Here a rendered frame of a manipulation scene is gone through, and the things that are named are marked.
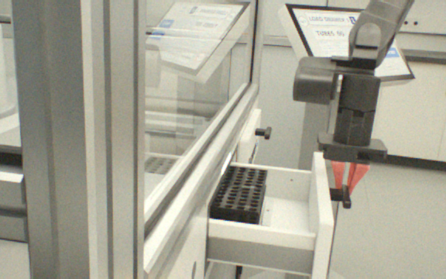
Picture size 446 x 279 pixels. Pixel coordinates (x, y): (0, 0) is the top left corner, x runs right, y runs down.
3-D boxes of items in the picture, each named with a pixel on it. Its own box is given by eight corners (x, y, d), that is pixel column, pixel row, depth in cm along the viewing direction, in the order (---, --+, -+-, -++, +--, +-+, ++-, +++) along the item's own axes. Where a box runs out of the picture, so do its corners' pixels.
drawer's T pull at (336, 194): (346, 191, 73) (347, 183, 72) (351, 210, 66) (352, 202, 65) (324, 188, 73) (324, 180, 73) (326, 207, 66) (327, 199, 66)
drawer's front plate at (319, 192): (316, 204, 86) (323, 151, 82) (323, 297, 58) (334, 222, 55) (307, 203, 86) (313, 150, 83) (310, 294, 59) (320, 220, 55)
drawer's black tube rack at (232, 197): (264, 201, 81) (268, 169, 79) (255, 251, 65) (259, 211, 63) (150, 187, 84) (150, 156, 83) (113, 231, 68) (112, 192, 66)
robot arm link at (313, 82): (383, 22, 64) (379, 47, 72) (304, 16, 67) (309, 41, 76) (369, 100, 62) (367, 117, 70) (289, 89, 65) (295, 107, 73)
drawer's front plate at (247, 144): (258, 148, 118) (261, 108, 114) (244, 190, 90) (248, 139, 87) (251, 147, 118) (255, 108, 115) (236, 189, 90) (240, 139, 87)
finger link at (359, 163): (315, 187, 76) (322, 136, 74) (358, 193, 75) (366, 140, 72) (317, 203, 70) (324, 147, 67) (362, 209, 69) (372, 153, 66)
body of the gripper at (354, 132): (316, 142, 74) (322, 99, 72) (379, 149, 72) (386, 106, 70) (317, 153, 68) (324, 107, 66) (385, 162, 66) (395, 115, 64)
